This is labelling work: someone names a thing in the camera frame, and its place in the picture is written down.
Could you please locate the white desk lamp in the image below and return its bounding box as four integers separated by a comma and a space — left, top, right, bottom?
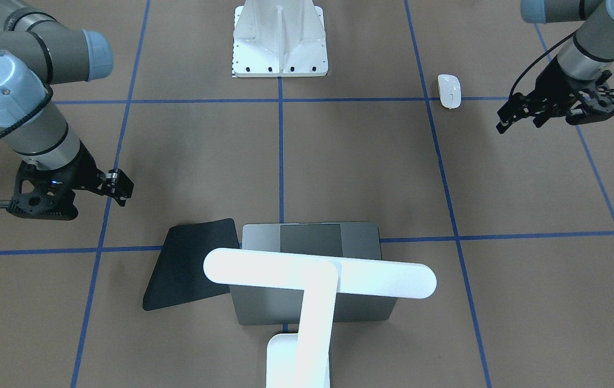
204, 248, 437, 387

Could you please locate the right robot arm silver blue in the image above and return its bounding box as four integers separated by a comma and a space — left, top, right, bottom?
0, 1, 134, 218

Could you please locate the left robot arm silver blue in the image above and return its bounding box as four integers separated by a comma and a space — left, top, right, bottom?
496, 1, 614, 134

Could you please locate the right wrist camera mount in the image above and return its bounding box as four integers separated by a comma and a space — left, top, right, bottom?
6, 162, 79, 221

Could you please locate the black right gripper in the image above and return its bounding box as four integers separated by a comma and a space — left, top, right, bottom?
51, 143, 134, 207

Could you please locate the black mouse pad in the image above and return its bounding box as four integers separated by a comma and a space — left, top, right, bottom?
142, 218, 239, 311

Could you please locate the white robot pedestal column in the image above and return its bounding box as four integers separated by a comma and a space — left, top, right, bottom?
231, 1, 329, 77

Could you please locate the grey laptop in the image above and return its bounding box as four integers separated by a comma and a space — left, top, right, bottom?
229, 222, 398, 326

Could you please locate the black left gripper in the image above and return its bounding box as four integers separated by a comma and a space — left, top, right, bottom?
496, 59, 588, 134

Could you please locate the white wireless mouse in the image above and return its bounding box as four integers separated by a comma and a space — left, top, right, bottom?
437, 74, 462, 109

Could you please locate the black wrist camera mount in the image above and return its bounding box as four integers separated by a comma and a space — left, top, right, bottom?
565, 70, 614, 126

